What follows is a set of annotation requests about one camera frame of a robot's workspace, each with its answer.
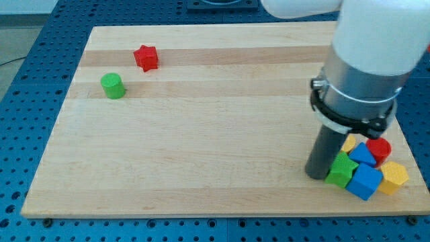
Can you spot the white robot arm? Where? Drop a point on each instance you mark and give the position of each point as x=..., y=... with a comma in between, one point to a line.
x=375, y=47

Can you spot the wooden board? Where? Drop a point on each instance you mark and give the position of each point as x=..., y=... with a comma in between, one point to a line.
x=222, y=128

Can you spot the red star block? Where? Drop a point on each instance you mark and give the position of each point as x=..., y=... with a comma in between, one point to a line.
x=146, y=57

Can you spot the green cylinder block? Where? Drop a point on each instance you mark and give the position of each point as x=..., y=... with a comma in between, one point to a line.
x=112, y=86

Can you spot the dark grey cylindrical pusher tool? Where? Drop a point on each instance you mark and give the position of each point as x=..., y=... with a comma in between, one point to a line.
x=325, y=148

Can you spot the green star block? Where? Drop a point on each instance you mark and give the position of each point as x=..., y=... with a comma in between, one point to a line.
x=341, y=170

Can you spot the yellow round block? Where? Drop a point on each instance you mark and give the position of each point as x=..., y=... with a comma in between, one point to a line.
x=349, y=144

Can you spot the blue triangle block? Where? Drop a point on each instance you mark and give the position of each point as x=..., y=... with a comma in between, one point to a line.
x=361, y=154

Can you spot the blue cube block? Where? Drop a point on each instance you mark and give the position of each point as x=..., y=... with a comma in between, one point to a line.
x=365, y=182

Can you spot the red cylinder block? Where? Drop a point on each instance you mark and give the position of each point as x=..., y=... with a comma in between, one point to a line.
x=380, y=149

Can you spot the yellow hexagon block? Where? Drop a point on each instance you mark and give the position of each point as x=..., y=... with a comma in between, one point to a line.
x=395, y=176

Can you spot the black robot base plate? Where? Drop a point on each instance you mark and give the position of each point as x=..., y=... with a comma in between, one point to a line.
x=216, y=5

